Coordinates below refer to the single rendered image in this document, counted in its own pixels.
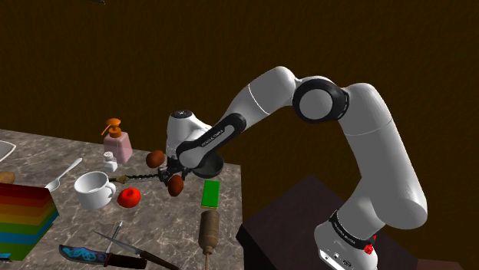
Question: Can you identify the brown egg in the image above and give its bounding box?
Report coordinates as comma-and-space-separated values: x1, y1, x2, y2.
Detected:
167, 174, 185, 198
145, 150, 166, 170

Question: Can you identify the black round pan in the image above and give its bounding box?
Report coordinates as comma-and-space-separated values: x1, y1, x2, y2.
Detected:
192, 154, 225, 179

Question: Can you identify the green ornate dagger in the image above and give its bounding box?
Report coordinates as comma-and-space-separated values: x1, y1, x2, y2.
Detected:
108, 173, 163, 185

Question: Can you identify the green sponge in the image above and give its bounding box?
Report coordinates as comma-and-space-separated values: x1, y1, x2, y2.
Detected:
200, 179, 221, 209

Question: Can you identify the red tomato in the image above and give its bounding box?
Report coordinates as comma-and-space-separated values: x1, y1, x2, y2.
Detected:
117, 187, 142, 209

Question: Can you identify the pink soap dispenser orange pump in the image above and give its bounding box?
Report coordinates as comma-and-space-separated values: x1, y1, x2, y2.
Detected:
101, 117, 134, 164

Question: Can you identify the white salt shaker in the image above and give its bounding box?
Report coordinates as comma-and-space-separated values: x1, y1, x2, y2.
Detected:
103, 150, 118, 173

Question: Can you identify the brown wooden bottle brush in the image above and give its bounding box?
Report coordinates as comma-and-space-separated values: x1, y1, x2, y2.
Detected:
198, 209, 220, 270

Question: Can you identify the white mug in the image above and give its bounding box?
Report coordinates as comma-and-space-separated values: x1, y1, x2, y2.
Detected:
73, 171, 117, 211

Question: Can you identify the thin grey metal tool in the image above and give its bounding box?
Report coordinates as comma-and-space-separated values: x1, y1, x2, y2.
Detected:
105, 220, 124, 254

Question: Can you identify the white spoon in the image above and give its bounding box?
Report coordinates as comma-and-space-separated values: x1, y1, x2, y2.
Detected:
45, 157, 83, 193

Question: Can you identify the dark robot stand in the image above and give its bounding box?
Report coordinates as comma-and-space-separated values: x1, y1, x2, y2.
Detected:
235, 173, 465, 270

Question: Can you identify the blue patterned blade knife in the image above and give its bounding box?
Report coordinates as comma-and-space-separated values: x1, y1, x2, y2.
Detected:
58, 244, 148, 270

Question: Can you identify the rainbow striped box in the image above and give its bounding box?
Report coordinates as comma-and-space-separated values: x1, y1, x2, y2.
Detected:
0, 182, 60, 262

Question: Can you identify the slender knife brown handle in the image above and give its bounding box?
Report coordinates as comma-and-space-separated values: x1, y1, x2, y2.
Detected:
92, 230, 181, 270

